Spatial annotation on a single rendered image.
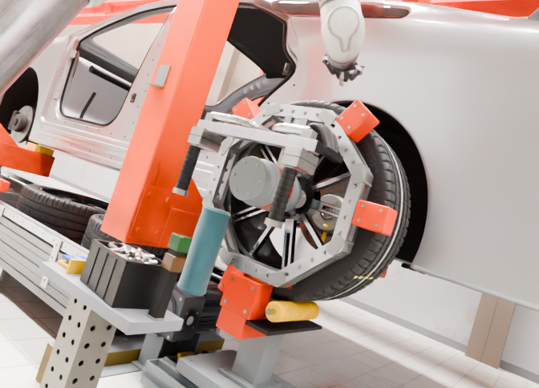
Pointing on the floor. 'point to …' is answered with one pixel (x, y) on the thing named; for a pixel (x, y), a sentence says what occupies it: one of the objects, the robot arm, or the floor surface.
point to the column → (79, 349)
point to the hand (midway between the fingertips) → (342, 78)
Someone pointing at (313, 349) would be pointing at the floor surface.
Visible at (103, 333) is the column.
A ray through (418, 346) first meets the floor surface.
